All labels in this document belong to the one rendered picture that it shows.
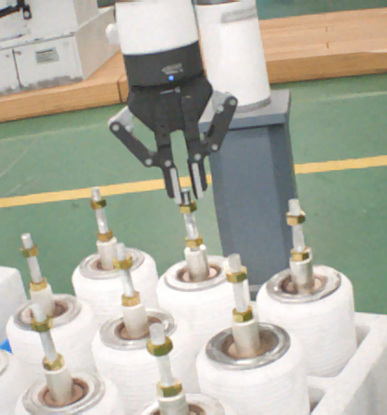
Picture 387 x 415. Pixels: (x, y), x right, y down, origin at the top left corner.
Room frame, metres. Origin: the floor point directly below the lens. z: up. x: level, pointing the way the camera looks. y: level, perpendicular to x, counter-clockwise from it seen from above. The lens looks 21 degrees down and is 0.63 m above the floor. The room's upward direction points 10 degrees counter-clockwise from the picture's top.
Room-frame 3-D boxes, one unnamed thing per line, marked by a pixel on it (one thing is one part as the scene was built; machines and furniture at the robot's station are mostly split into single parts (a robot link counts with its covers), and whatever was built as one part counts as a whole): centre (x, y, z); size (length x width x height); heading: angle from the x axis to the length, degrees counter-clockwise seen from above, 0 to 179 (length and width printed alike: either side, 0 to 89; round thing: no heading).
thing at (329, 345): (0.73, -0.09, 0.16); 0.10 x 0.10 x 0.18
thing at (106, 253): (0.86, 0.10, 0.26); 0.02 x 0.02 x 0.03
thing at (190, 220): (0.80, 0.01, 0.31); 0.01 x 0.01 x 0.08; 38
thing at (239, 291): (0.63, -0.03, 0.30); 0.01 x 0.01 x 0.08; 23
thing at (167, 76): (0.80, 0.00, 0.46); 0.08 x 0.08 x 0.09
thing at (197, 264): (0.80, 0.01, 0.26); 0.02 x 0.02 x 0.03
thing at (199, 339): (0.80, 0.01, 0.16); 0.10 x 0.10 x 0.18
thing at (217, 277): (0.80, 0.01, 0.25); 0.08 x 0.08 x 0.01
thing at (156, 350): (0.53, 0.04, 0.32); 0.02 x 0.02 x 0.01; 59
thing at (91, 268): (0.86, 0.10, 0.25); 0.08 x 0.08 x 0.01
